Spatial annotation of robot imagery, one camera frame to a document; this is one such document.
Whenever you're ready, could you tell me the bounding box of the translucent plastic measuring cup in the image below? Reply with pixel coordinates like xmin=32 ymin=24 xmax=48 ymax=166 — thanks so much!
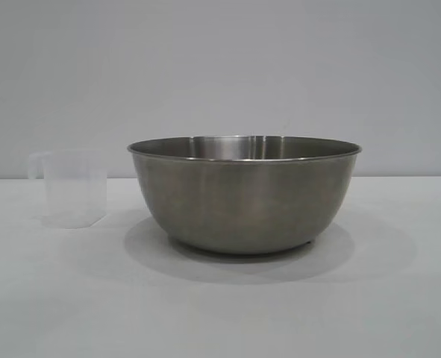
xmin=27 ymin=148 xmax=107 ymax=229

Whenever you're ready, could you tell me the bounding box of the stainless steel mixing bowl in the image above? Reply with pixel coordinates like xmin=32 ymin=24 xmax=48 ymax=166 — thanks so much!
xmin=126 ymin=134 xmax=363 ymax=257

